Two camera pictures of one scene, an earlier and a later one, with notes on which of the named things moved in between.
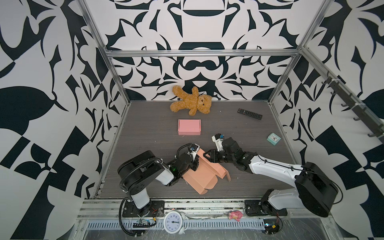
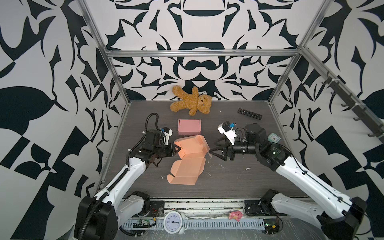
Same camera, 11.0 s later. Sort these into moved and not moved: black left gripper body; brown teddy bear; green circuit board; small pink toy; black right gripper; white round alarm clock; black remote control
Moved: black left gripper body; black right gripper
Not moved: small pink toy; black remote control; green circuit board; white round alarm clock; brown teddy bear
